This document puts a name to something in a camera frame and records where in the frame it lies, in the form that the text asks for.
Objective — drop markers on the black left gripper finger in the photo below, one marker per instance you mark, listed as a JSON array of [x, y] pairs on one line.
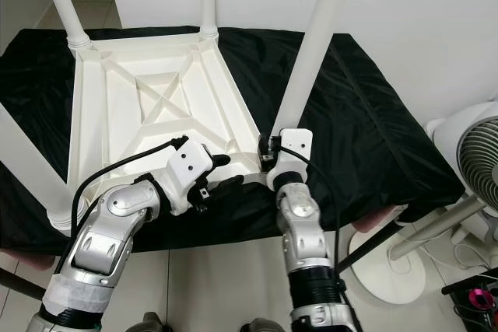
[[222, 160], [229, 185]]

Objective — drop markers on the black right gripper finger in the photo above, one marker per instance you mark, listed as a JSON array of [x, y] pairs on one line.
[[264, 149]]

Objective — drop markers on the white plastic children table top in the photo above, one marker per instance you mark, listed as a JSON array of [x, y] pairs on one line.
[[117, 114]]

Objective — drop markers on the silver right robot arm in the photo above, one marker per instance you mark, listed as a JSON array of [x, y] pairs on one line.
[[303, 231]]

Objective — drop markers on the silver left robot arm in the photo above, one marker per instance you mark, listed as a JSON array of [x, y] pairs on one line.
[[101, 246]]

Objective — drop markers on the black cloth table cover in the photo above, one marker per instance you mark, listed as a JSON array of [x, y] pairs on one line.
[[389, 114]]

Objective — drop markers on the black metal table leg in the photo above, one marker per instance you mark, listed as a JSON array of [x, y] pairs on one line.
[[19, 281], [366, 250]]

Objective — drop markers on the grey robot left leg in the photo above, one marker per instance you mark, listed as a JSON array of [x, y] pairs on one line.
[[152, 323]]

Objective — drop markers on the grey robot leg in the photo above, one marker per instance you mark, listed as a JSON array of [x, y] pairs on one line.
[[264, 326], [152, 323]]

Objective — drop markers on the grey robot right leg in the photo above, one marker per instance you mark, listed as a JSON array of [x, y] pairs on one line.
[[264, 326]]

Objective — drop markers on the white standing fan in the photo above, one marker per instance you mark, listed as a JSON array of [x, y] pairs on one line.
[[467, 138]]

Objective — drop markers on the magenta metal part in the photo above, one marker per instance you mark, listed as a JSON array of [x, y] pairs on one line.
[[484, 298]]

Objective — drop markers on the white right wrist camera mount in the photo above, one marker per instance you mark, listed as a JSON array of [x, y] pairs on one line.
[[297, 144]]

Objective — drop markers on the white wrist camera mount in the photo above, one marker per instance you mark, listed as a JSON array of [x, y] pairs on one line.
[[191, 162], [297, 144]]

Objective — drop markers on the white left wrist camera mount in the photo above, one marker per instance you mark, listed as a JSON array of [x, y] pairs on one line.
[[191, 162]]

